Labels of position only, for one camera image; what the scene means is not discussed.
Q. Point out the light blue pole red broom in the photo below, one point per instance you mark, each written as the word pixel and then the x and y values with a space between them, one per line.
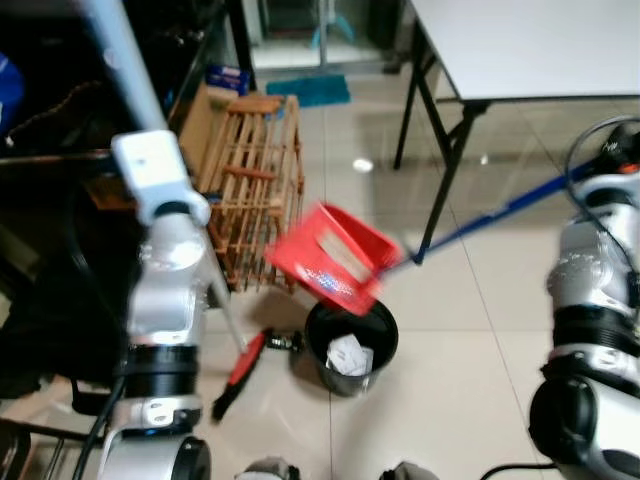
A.
pixel 120 60

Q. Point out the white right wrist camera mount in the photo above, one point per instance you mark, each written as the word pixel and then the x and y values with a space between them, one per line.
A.
pixel 620 188

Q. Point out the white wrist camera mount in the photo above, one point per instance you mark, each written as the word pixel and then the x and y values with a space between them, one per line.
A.
pixel 155 170
pixel 620 188

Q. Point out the grey robot foot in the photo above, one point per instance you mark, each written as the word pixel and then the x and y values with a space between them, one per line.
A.
pixel 410 471
pixel 270 470

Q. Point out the white folding table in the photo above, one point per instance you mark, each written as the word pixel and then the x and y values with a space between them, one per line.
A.
pixel 530 45

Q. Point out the brown cardboard sheet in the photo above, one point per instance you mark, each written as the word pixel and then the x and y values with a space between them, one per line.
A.
pixel 205 130

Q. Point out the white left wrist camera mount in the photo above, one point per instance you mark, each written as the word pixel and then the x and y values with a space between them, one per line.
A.
pixel 155 170

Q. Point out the black round waste bin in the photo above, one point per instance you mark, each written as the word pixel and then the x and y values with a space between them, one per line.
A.
pixel 325 335

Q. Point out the wooden slat crate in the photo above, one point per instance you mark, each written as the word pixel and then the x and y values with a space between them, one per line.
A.
pixel 250 170

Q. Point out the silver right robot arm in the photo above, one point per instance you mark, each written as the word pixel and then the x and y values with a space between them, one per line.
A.
pixel 590 330

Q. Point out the black cabinet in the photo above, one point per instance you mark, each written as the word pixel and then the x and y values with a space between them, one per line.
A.
pixel 50 250

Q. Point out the grey right robot foot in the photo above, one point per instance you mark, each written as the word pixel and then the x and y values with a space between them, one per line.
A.
pixel 410 471

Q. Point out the grey left robot foot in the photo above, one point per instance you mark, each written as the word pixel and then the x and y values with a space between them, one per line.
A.
pixel 270 470

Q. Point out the small blue box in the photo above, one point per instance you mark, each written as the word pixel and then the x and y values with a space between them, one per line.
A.
pixel 228 80

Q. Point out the crumpled white paper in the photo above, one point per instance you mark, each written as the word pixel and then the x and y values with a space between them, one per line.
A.
pixel 350 355

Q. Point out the blue floor mat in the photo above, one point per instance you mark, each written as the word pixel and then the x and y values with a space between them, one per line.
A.
pixel 308 91

